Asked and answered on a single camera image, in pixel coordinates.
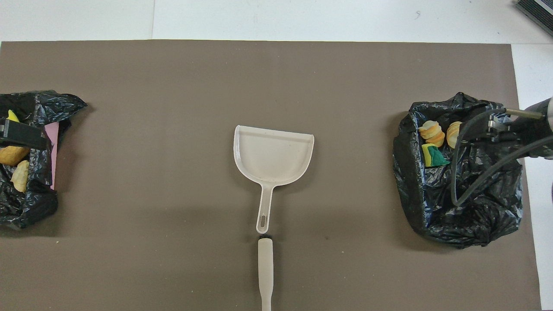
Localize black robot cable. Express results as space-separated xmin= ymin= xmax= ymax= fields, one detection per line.
xmin=450 ymin=108 xmax=553 ymax=207

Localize brown toy bread roll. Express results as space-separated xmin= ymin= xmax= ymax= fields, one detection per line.
xmin=0 ymin=146 xmax=31 ymax=167

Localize striped toy croissant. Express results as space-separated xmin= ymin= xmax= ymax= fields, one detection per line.
xmin=10 ymin=160 xmax=30 ymax=193
xmin=446 ymin=121 xmax=464 ymax=149
xmin=418 ymin=121 xmax=446 ymax=148

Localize dark ribbed box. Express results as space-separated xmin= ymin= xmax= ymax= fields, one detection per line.
xmin=515 ymin=0 xmax=553 ymax=38

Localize black trash bag bin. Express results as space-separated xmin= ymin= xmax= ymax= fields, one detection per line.
xmin=0 ymin=90 xmax=88 ymax=230
xmin=392 ymin=91 xmax=524 ymax=250

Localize beige plastic dustpan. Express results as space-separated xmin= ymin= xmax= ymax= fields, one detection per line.
xmin=233 ymin=125 xmax=315 ymax=235

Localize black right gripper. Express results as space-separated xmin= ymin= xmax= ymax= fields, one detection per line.
xmin=462 ymin=113 xmax=553 ymax=159

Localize brown table mat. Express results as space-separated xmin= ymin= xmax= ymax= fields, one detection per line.
xmin=0 ymin=40 xmax=543 ymax=311

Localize beige brush black bristles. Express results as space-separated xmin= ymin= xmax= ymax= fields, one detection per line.
xmin=257 ymin=235 xmax=274 ymax=311

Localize pink plastic bin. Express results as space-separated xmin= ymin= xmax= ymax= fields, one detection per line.
xmin=44 ymin=122 xmax=60 ymax=191

